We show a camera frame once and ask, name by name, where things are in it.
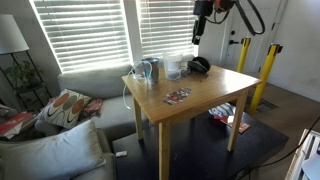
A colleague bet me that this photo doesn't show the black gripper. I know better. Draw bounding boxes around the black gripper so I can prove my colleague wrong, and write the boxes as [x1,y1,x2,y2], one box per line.
[192,0,214,45]

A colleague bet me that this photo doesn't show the clear plastic cup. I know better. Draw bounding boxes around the clear plastic cup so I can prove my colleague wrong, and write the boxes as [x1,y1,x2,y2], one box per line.
[162,51,185,82]

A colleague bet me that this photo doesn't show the narrow white window blind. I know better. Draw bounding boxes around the narrow white window blind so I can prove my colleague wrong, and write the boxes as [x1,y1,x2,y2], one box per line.
[135,0,200,60]

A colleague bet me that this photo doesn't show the crumpled clear plastic wrapper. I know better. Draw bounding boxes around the crumpled clear plastic wrapper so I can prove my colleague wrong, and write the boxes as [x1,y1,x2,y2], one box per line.
[180,65,192,77]

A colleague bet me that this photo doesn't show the light wooden table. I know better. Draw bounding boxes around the light wooden table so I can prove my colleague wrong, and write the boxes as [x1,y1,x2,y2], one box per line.
[121,64,263,180]

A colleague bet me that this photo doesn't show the white door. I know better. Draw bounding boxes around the white door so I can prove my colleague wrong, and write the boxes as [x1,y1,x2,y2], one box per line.
[219,0,288,69]

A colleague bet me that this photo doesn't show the clear glass jar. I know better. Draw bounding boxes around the clear glass jar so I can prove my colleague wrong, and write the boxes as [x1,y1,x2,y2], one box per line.
[141,57,161,85]

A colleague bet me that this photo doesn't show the orange card packet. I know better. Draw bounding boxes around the orange card packet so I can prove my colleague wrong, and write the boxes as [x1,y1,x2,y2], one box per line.
[219,114,252,135]

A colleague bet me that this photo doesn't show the light grey sofa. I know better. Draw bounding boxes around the light grey sofa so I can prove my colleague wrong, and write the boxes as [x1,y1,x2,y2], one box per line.
[0,63,152,180]

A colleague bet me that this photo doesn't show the wide white window blind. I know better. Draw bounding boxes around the wide white window blind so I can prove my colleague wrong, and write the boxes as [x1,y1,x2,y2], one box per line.
[29,0,132,75]

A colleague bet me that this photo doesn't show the red patterned cloth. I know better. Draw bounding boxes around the red patterned cloth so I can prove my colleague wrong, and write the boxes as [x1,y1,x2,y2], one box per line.
[81,98,104,119]

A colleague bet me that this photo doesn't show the orange oval patterned pillow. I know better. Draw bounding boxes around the orange oval patterned pillow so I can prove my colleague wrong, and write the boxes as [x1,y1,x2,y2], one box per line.
[36,88,93,130]

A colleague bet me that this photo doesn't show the black metal shelf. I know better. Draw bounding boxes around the black metal shelf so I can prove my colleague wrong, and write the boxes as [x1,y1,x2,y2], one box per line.
[0,49,53,112]

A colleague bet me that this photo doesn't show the white round disc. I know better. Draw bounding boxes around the white round disc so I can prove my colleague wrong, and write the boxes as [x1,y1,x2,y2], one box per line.
[301,153,320,180]

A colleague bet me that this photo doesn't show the green potted plant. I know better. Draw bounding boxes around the green potted plant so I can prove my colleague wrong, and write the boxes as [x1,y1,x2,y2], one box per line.
[6,61,43,88]

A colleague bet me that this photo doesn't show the white lamp shade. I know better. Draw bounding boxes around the white lamp shade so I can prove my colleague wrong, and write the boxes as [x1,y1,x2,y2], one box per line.
[0,13,30,56]

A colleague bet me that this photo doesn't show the plain light grey pillow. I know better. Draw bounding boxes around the plain light grey pillow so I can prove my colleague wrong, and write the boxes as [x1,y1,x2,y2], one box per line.
[0,119,107,180]

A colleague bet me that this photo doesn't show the red book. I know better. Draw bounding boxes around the red book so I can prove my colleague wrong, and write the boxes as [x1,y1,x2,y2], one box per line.
[0,112,35,140]

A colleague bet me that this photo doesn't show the black corrugated cable hose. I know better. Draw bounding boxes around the black corrugated cable hose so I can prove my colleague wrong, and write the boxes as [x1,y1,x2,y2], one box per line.
[233,0,267,37]

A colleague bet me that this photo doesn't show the white cable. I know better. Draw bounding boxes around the white cable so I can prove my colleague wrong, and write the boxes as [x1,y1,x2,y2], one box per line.
[122,59,154,111]

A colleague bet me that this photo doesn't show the black cable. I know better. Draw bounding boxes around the black cable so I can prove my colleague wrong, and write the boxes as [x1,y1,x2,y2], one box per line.
[233,114,320,180]

